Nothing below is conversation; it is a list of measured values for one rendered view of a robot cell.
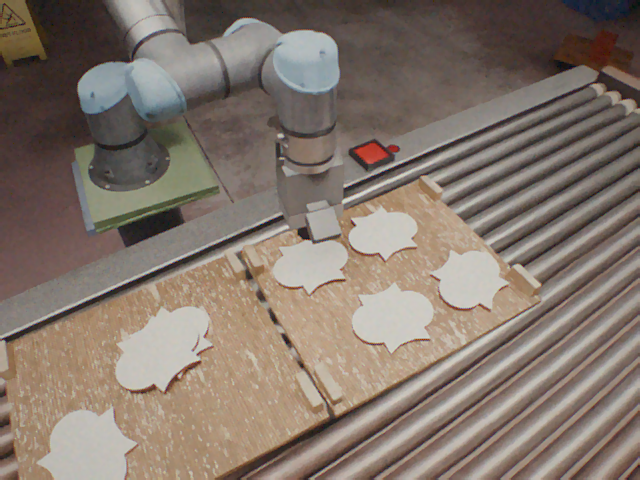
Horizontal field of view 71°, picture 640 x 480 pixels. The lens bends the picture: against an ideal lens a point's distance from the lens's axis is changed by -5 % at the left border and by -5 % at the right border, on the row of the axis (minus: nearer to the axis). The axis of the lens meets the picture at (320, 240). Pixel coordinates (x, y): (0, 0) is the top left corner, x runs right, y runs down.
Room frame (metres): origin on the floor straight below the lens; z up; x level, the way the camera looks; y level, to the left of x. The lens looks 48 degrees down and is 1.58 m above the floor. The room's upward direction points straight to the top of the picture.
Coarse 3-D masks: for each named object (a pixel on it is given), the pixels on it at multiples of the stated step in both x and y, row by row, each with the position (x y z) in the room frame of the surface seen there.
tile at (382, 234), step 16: (368, 224) 0.62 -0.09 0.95; (384, 224) 0.62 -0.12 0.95; (400, 224) 0.62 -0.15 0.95; (416, 224) 0.62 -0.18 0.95; (352, 240) 0.58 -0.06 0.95; (368, 240) 0.58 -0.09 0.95; (384, 240) 0.58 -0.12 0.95; (400, 240) 0.58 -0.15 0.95; (368, 256) 0.55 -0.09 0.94; (384, 256) 0.54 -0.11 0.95
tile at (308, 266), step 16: (288, 256) 0.54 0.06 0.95; (304, 256) 0.54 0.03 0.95; (320, 256) 0.54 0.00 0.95; (336, 256) 0.54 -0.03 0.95; (288, 272) 0.50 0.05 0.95; (304, 272) 0.50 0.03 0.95; (320, 272) 0.50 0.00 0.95; (336, 272) 0.50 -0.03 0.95; (288, 288) 0.48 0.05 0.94; (304, 288) 0.47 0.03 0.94
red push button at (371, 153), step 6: (372, 144) 0.89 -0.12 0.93; (354, 150) 0.87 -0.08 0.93; (360, 150) 0.87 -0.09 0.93; (366, 150) 0.87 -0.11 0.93; (372, 150) 0.87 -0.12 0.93; (378, 150) 0.87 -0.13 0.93; (360, 156) 0.85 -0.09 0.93; (366, 156) 0.85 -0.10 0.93; (372, 156) 0.85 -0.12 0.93; (378, 156) 0.85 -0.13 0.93; (384, 156) 0.85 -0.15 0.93; (372, 162) 0.83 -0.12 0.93
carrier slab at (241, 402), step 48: (144, 288) 0.48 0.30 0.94; (192, 288) 0.48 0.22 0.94; (240, 288) 0.48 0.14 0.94; (48, 336) 0.38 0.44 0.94; (96, 336) 0.38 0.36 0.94; (240, 336) 0.38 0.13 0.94; (48, 384) 0.29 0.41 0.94; (96, 384) 0.30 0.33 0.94; (192, 384) 0.30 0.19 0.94; (240, 384) 0.30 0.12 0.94; (288, 384) 0.30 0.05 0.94; (48, 432) 0.22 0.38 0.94; (144, 432) 0.23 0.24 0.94; (192, 432) 0.23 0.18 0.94; (240, 432) 0.23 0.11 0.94; (288, 432) 0.23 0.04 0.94
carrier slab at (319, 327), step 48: (288, 240) 0.59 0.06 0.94; (336, 240) 0.59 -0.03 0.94; (432, 240) 0.59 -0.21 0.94; (480, 240) 0.59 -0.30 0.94; (336, 288) 0.48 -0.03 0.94; (384, 288) 0.48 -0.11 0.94; (432, 288) 0.48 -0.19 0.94; (288, 336) 0.39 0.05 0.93; (336, 336) 0.38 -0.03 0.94; (432, 336) 0.38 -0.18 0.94; (480, 336) 0.39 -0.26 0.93; (384, 384) 0.30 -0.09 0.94
